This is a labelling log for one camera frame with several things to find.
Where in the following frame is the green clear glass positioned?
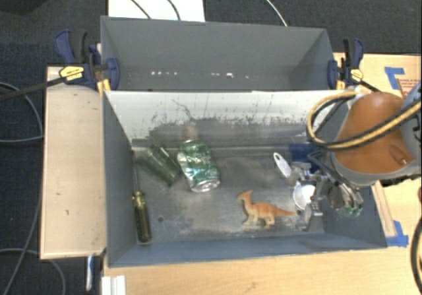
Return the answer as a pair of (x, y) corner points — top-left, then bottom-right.
(135, 143), (182, 187)

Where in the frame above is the orange toy dinosaur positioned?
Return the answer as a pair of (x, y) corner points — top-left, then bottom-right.
(237, 189), (296, 230)

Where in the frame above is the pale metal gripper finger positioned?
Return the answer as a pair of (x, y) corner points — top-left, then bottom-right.
(297, 200), (324, 232)
(289, 162), (319, 186)

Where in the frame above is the grey metal bin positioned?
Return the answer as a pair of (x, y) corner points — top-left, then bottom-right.
(100, 15), (388, 268)

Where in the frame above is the pale wood board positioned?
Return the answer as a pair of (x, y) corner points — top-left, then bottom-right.
(39, 65), (108, 260)

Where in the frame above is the crushed green drink can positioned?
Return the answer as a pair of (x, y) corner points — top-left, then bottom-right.
(177, 139), (222, 193)

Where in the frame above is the blue flat block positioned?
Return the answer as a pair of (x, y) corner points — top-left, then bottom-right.
(288, 143), (326, 169)

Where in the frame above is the white plastic measuring spoon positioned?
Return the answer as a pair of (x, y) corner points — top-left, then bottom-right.
(272, 152), (317, 211)

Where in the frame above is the yellow-handled screwdriver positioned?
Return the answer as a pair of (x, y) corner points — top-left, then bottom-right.
(131, 151), (153, 244)

